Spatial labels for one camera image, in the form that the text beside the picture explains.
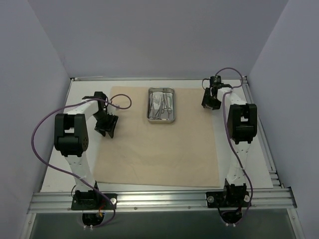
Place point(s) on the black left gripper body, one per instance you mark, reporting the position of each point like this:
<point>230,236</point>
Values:
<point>106,122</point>

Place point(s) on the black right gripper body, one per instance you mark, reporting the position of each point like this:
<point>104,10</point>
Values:
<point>210,98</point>

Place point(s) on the beige cloth wrap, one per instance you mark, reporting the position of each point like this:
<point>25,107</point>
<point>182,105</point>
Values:
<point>181,153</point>

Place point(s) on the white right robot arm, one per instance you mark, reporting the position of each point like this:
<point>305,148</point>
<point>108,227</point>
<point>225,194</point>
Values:
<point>240,123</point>

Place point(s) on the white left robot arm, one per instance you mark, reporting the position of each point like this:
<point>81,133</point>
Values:
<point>71,137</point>

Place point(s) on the steel surgical scissors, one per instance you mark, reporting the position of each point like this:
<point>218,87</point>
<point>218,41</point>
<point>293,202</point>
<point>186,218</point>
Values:
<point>154,114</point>

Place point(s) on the green suture packet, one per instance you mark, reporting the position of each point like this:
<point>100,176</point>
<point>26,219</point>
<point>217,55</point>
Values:
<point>168,99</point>

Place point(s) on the steel forceps clamp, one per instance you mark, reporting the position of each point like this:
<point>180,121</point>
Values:
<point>165,110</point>

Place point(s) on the stainless steel instrument tray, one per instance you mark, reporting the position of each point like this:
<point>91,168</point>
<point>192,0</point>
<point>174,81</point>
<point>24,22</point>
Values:
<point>163,119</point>

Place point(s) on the white suture packet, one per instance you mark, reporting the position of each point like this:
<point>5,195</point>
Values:
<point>156,100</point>

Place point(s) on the aluminium back rail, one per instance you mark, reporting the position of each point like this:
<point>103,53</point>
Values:
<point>103,78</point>

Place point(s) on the aluminium rail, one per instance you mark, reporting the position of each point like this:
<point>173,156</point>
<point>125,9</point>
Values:
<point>103,78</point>
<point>263,140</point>

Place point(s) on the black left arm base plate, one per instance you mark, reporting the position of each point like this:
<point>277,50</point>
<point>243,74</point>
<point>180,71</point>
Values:
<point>92,201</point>

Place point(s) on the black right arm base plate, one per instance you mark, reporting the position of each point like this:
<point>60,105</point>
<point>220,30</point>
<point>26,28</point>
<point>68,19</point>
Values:
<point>223,199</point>

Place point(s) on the aluminium right side rail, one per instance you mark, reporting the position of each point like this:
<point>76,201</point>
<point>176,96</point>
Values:
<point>263,140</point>

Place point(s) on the aluminium front rail frame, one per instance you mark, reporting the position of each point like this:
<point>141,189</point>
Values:
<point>161,201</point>

